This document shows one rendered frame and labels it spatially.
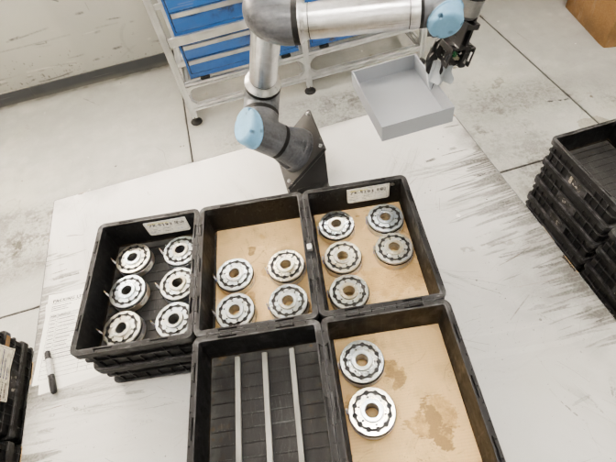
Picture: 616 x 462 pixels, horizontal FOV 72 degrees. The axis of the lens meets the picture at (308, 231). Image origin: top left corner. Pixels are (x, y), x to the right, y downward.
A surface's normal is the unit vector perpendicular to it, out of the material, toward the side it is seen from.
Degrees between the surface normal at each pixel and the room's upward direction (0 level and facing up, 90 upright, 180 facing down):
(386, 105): 2
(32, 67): 90
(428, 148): 0
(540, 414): 0
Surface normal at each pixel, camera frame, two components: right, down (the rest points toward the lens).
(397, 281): -0.11, -0.59
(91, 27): 0.26, 0.76
